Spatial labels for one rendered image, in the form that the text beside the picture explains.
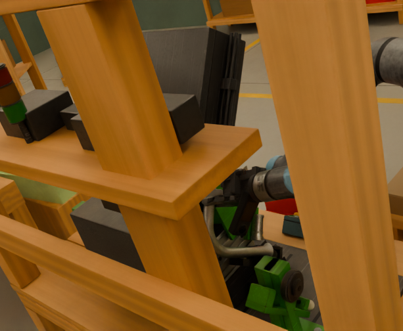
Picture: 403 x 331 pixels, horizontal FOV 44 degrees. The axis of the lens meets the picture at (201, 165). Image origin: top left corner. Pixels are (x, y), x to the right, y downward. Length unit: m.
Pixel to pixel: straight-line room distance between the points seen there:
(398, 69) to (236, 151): 0.56
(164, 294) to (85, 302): 0.77
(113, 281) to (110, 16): 0.59
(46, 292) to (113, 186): 1.07
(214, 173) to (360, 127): 0.32
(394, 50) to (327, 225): 0.74
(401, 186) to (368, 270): 1.12
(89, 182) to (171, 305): 0.29
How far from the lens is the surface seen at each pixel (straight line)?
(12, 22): 4.16
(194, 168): 0.87
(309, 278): 1.54
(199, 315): 0.98
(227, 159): 0.88
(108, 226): 1.40
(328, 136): 0.60
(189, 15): 9.16
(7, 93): 1.23
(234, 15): 7.84
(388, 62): 1.34
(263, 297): 1.17
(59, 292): 1.90
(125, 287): 1.12
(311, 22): 0.55
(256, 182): 1.20
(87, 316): 1.74
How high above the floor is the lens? 1.94
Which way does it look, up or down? 27 degrees down
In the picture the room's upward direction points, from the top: 18 degrees counter-clockwise
